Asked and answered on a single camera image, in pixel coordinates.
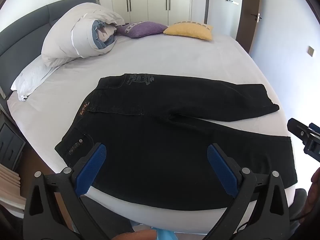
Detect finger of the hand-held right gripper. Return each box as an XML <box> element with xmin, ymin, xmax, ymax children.
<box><xmin>287</xmin><ymin>118</ymin><xmax>312</xmax><ymax>144</ymax></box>
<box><xmin>303</xmin><ymin>122</ymin><xmax>320</xmax><ymax>162</ymax></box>

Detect purple cushion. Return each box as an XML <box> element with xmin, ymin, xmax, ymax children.
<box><xmin>116</xmin><ymin>21</ymin><xmax>168</xmax><ymax>38</ymax></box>

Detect grey padded headboard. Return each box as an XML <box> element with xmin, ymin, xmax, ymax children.
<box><xmin>0</xmin><ymin>0</ymin><xmax>100</xmax><ymax>100</ymax></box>

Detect light blue garment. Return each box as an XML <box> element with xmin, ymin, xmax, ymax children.
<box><xmin>132</xmin><ymin>226</ymin><xmax>182</xmax><ymax>240</ymax></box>

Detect person's leg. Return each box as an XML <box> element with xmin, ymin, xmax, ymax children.
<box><xmin>112</xmin><ymin>231</ymin><xmax>157</xmax><ymax>240</ymax></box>

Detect beige slatted object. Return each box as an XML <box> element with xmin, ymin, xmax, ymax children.
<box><xmin>0</xmin><ymin>164</ymin><xmax>27</xmax><ymax>209</ymax></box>

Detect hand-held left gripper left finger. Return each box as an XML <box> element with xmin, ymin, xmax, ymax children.
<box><xmin>23</xmin><ymin>142</ymin><xmax>118</xmax><ymax>240</ymax></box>

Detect bed with white sheet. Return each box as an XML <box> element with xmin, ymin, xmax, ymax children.
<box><xmin>7</xmin><ymin>34</ymin><xmax>295</xmax><ymax>233</ymax></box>

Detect person's right hand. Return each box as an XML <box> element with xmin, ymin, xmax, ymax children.
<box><xmin>311</xmin><ymin>167</ymin><xmax>320</xmax><ymax>207</ymax></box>

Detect black pants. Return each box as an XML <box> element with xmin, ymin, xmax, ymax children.
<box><xmin>54</xmin><ymin>73</ymin><xmax>299</xmax><ymax>212</ymax></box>

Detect yellow cushion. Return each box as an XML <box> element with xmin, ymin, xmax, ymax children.
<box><xmin>163</xmin><ymin>22</ymin><xmax>214</xmax><ymax>41</ymax></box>

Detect white pillow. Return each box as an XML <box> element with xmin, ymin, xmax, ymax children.
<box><xmin>10</xmin><ymin>55</ymin><xmax>73</xmax><ymax>102</ymax></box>

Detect rolled white duvet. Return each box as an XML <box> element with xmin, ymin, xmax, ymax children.
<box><xmin>41</xmin><ymin>2</ymin><xmax>125</xmax><ymax>67</ymax></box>

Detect dark nightstand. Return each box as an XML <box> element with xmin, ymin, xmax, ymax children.
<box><xmin>0</xmin><ymin>123</ymin><xmax>26</xmax><ymax>172</ymax></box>

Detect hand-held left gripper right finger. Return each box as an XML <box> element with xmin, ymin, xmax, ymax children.
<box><xmin>202</xmin><ymin>144</ymin><xmax>290</xmax><ymax>240</ymax></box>

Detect black cable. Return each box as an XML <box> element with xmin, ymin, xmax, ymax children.
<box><xmin>289</xmin><ymin>211</ymin><xmax>316</xmax><ymax>222</ymax></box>

